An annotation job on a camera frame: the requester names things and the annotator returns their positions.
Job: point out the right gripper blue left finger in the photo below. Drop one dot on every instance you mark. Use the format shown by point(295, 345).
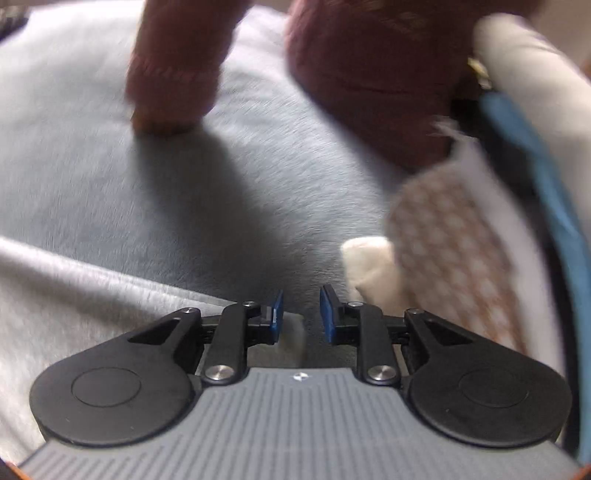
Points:
point(230, 334)

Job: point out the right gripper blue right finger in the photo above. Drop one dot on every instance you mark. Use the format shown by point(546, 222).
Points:
point(366, 328)

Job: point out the grey sweatpants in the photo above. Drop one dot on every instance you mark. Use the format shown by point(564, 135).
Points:
point(53, 307)

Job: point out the folded cream garment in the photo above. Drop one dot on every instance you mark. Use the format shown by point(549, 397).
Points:
point(372, 275)

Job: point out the folded pink tweed garment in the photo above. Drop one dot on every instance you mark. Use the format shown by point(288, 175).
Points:
point(452, 262)

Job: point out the person in maroon jacket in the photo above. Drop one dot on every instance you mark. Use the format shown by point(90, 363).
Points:
point(386, 70)

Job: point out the folded blue garment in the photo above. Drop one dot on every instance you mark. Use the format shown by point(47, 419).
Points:
point(524, 162)

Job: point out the folded white top garment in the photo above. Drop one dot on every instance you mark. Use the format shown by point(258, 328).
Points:
point(551, 92)

